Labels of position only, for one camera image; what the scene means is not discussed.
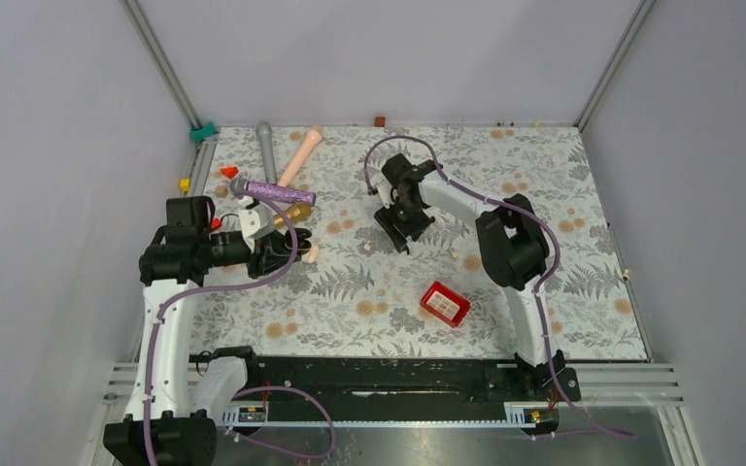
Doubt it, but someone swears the gold toy microphone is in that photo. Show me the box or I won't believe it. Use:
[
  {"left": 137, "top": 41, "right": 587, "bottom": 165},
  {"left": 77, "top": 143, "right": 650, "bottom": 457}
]
[{"left": 274, "top": 203, "right": 312, "bottom": 228}]

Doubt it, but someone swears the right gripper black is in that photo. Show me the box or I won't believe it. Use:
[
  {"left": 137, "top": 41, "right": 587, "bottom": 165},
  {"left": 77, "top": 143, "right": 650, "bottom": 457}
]
[{"left": 375, "top": 196, "right": 432, "bottom": 253}]

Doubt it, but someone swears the red triangular block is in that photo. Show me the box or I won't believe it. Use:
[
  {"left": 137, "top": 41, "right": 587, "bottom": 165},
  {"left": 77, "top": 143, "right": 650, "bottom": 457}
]
[{"left": 220, "top": 166, "right": 239, "bottom": 180}]

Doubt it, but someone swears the red plastic tray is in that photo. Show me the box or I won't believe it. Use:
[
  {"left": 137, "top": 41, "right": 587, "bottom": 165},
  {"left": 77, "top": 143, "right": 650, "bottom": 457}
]
[{"left": 420, "top": 281, "right": 471, "bottom": 328}]

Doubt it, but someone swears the purple glitter toy microphone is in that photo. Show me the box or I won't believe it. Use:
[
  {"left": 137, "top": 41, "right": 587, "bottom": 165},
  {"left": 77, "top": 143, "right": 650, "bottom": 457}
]
[{"left": 230, "top": 178, "right": 317, "bottom": 206}]

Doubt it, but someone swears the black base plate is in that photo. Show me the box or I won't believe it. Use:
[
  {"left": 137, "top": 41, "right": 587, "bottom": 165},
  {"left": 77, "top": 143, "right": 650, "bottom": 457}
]
[{"left": 192, "top": 347, "right": 584, "bottom": 424}]

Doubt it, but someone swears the floral patterned table mat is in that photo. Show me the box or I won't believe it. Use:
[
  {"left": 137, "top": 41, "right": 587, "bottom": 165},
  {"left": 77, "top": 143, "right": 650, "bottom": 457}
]
[{"left": 190, "top": 126, "right": 648, "bottom": 360}]

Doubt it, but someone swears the beige toy microphone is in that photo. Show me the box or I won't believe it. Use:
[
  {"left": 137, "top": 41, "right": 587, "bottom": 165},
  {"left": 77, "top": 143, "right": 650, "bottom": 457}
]
[{"left": 277, "top": 125, "right": 324, "bottom": 187}]

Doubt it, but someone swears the teal plastic piece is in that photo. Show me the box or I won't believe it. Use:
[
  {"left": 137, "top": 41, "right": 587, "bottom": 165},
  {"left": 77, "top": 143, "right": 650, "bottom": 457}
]
[{"left": 189, "top": 121, "right": 218, "bottom": 143}]

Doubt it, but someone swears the black glossy earbud charging case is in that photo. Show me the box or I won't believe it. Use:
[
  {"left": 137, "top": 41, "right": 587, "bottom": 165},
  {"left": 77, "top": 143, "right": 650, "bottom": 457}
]
[{"left": 276, "top": 231, "right": 300, "bottom": 256}]

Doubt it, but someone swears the grey toy microphone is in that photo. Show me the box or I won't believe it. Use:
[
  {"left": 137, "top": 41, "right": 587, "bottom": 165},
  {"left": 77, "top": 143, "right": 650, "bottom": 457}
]
[{"left": 255, "top": 121, "right": 278, "bottom": 184}]

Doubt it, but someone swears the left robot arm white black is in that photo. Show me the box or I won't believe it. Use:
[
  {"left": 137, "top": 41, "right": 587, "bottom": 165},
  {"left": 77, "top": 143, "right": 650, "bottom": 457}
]
[{"left": 103, "top": 196, "right": 312, "bottom": 465}]

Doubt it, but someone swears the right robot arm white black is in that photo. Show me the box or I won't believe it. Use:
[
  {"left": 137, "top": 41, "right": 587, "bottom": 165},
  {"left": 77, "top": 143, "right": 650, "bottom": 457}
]
[{"left": 364, "top": 153, "right": 581, "bottom": 403}]

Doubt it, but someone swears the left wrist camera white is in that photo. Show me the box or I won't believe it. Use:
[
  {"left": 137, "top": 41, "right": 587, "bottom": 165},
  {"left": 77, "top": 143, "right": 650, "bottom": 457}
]
[{"left": 236, "top": 195, "right": 276, "bottom": 252}]

